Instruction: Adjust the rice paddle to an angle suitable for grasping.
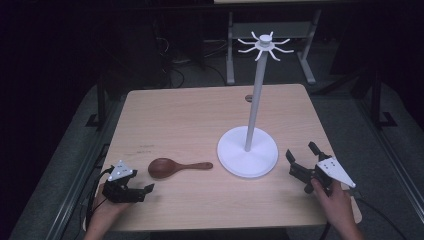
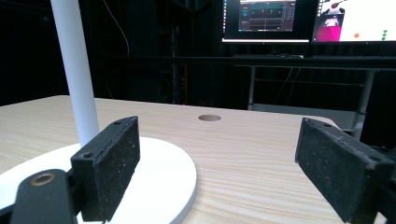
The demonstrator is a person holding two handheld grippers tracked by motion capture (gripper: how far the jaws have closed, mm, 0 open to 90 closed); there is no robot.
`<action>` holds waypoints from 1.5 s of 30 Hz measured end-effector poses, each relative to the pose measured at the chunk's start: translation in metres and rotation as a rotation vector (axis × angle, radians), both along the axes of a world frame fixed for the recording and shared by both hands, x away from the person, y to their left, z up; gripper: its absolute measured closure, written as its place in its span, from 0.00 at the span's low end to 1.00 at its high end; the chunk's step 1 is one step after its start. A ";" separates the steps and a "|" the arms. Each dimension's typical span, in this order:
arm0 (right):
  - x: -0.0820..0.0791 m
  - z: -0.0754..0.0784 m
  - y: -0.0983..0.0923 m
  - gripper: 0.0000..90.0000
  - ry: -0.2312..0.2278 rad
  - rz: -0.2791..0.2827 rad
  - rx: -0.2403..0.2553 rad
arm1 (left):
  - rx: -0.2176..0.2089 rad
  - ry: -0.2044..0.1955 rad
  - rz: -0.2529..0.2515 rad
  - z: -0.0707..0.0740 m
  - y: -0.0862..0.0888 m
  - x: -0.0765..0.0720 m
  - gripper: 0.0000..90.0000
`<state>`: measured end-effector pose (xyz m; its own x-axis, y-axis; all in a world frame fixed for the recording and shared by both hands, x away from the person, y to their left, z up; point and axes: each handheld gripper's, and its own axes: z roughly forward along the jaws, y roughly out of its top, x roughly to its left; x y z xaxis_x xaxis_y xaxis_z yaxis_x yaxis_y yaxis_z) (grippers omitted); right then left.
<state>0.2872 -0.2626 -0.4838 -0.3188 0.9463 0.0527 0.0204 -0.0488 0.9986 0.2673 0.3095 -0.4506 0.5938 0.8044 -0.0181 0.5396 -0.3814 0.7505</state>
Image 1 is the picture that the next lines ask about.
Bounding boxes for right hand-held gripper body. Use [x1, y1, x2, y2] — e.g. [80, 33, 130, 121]
[288, 156, 357, 196]

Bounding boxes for white hook stand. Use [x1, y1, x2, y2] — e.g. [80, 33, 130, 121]
[216, 30, 295, 179]

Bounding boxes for person's left hand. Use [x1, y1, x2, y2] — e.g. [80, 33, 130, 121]
[89, 184, 135, 234]

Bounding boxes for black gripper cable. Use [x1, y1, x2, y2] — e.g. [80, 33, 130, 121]
[85, 165, 116, 231]
[319, 189, 409, 240]

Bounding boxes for black metal stand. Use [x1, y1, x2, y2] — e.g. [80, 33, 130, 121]
[368, 68, 398, 129]
[85, 71, 109, 129]

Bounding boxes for person's right hand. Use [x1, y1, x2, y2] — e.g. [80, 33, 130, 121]
[303, 178, 355, 231]

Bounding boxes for brown wooden spoon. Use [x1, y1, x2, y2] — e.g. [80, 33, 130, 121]
[147, 157, 214, 180]

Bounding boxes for black floor cables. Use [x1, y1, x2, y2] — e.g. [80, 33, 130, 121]
[151, 36, 231, 89]

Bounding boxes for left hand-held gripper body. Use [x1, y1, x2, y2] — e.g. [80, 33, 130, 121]
[101, 159, 147, 204]

